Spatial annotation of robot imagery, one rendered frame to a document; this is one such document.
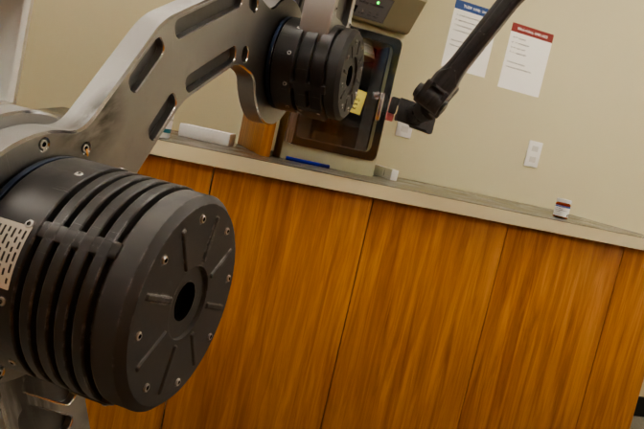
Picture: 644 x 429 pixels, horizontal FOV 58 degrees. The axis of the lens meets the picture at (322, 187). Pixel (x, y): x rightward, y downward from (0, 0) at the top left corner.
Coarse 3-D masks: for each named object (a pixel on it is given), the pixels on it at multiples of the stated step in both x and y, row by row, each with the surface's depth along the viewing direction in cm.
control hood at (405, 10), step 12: (396, 0) 174; (408, 0) 174; (420, 0) 174; (396, 12) 178; (408, 12) 178; (420, 12) 178; (372, 24) 182; (384, 24) 181; (396, 24) 181; (408, 24) 181
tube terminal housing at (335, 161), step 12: (360, 24) 182; (396, 36) 186; (396, 72) 187; (276, 144) 189; (288, 144) 181; (300, 156) 183; (312, 156) 184; (324, 156) 185; (336, 156) 186; (348, 156) 187; (336, 168) 187; (348, 168) 188; (360, 168) 189; (372, 168) 190
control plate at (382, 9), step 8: (360, 0) 174; (368, 0) 174; (376, 0) 174; (384, 0) 174; (392, 0) 174; (360, 8) 176; (368, 8) 176; (376, 8) 176; (384, 8) 176; (360, 16) 178; (368, 16) 178; (376, 16) 178; (384, 16) 178
